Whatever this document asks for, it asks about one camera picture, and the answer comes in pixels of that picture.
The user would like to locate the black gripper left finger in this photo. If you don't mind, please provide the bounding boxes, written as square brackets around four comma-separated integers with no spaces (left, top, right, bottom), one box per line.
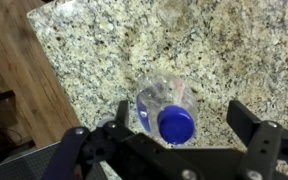
[43,100,198,180]

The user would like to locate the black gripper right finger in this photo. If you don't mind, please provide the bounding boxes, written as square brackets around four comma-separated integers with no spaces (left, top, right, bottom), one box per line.
[226,99,288,180]

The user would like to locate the Fiji water bottle blue cap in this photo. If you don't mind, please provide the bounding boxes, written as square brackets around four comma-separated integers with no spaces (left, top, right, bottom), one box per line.
[135,71,199,147]

